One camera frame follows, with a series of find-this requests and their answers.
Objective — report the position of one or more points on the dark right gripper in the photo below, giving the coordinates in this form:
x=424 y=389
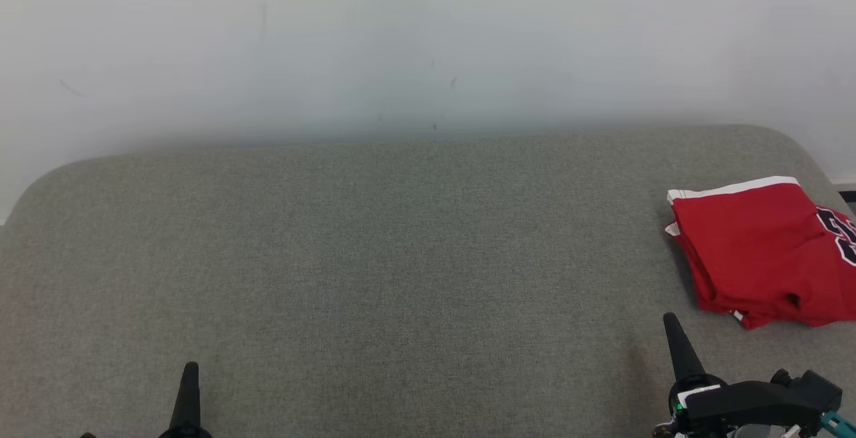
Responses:
x=742 y=404

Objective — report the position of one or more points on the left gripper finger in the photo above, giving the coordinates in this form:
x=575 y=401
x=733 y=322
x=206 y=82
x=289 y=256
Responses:
x=188 y=411

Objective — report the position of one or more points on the red white-striped shorts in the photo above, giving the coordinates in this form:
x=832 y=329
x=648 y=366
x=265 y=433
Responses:
x=742 y=244

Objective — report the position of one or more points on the red basketball jersey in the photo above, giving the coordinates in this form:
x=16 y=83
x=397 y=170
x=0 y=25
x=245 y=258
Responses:
x=844 y=237

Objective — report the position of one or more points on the white skirting board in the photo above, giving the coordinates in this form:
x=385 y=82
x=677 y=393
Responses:
x=848 y=185

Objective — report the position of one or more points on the grey fabric sofa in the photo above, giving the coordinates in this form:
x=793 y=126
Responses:
x=401 y=277

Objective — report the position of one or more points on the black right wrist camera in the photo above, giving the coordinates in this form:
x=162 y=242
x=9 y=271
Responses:
x=819 y=391

